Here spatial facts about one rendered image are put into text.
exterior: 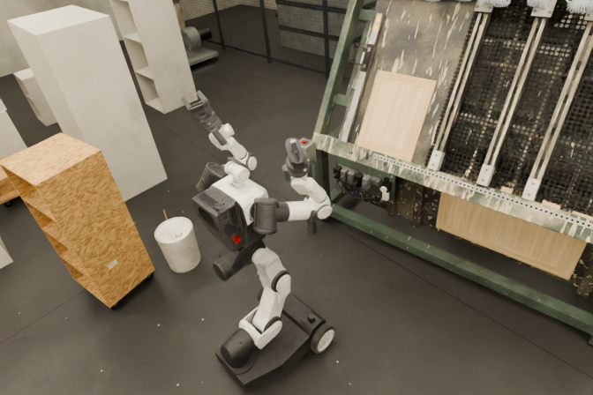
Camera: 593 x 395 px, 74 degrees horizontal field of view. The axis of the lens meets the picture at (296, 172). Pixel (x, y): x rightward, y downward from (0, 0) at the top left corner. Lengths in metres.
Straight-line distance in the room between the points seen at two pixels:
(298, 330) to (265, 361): 0.28
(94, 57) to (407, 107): 2.66
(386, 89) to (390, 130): 0.29
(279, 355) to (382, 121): 1.71
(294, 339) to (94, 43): 2.89
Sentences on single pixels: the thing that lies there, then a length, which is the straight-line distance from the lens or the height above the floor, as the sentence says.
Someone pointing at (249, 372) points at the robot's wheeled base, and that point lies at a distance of 2.66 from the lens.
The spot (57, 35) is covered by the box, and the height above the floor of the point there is 1.71.
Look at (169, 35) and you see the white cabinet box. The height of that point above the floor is 1.02.
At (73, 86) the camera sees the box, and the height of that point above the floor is 1.29.
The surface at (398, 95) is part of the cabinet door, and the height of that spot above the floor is 1.24.
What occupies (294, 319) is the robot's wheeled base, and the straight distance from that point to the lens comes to 2.77.
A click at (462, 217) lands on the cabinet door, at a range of 3.12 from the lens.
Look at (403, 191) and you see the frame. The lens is 3.24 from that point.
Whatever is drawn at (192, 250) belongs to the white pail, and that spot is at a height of 0.18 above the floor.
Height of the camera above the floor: 2.49
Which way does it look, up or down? 36 degrees down
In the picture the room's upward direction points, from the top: 6 degrees counter-clockwise
